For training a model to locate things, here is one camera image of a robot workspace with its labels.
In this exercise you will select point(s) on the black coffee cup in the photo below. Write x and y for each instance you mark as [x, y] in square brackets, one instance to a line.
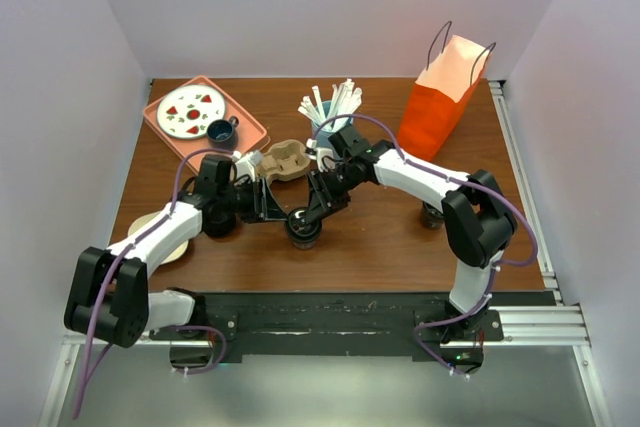
[304, 244]
[430, 217]

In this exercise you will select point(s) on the black lid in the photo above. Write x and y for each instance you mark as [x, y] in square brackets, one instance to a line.
[297, 226]

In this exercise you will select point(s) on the aluminium frame rail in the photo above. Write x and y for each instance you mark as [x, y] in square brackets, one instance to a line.
[582, 352]

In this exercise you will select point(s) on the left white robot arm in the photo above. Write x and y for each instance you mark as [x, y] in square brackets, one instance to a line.
[110, 298]

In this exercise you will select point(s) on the stack of black lids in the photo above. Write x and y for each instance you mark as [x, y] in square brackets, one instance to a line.
[218, 225]

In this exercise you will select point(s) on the dark blue mug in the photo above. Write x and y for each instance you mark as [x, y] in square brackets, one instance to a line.
[222, 134]

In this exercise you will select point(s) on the pink serving tray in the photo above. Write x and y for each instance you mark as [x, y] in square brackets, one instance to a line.
[252, 135]

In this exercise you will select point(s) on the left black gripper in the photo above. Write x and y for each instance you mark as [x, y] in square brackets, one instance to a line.
[269, 210]

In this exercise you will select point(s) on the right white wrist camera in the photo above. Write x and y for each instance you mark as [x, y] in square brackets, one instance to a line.
[318, 149]

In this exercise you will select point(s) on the blue straw holder cup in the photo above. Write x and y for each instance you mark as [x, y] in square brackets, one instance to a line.
[323, 134]

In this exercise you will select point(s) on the white wrapped straws bundle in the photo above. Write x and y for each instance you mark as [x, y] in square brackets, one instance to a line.
[345, 99]

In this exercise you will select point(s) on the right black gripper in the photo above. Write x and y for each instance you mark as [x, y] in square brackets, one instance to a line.
[323, 201]

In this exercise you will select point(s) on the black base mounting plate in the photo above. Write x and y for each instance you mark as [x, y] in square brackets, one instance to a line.
[351, 323]

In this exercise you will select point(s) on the watermelon pattern plate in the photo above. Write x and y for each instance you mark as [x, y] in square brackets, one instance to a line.
[186, 112]

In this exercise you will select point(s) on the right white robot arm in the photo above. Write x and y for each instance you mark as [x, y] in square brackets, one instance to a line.
[478, 220]

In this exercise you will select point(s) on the orange paper bag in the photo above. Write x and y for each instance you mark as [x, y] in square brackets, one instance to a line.
[441, 92]

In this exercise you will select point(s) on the cardboard cup carrier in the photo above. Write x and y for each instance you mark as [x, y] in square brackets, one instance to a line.
[284, 161]

